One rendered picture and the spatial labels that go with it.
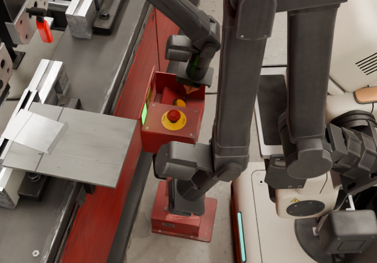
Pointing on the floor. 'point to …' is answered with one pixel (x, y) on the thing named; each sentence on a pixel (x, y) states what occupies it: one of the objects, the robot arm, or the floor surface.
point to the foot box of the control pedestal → (169, 229)
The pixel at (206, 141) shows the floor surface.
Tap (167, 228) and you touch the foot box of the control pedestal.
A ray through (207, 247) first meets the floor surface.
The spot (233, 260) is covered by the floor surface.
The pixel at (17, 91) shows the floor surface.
